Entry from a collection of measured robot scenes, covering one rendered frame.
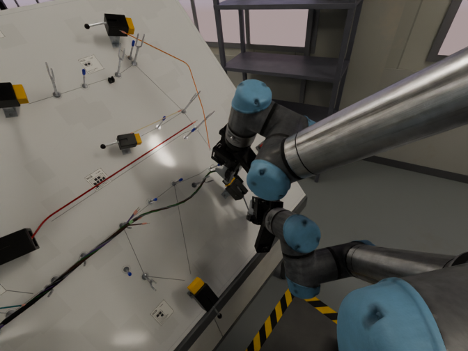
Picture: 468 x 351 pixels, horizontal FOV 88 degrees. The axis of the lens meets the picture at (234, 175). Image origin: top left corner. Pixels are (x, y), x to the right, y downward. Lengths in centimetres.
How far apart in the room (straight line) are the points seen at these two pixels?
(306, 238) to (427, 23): 195
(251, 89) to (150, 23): 61
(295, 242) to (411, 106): 33
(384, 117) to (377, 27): 188
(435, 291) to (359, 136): 18
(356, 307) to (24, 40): 93
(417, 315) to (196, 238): 68
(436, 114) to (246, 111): 30
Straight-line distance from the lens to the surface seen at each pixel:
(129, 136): 74
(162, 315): 83
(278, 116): 51
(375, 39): 222
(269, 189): 40
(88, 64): 90
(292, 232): 54
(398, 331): 22
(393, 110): 33
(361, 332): 24
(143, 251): 78
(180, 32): 106
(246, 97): 49
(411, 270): 45
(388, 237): 221
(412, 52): 234
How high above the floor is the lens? 169
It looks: 43 degrees down
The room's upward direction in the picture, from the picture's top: 7 degrees counter-clockwise
